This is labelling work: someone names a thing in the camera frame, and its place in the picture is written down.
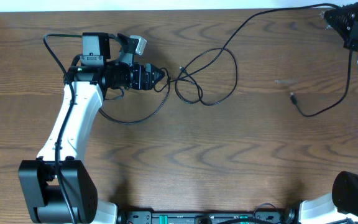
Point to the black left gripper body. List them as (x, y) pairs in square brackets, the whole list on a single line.
[(137, 72)]

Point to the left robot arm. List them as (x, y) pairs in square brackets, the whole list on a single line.
[(56, 185)]

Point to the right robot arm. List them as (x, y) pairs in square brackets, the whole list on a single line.
[(341, 204)]

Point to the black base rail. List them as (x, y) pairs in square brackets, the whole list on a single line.
[(264, 213)]

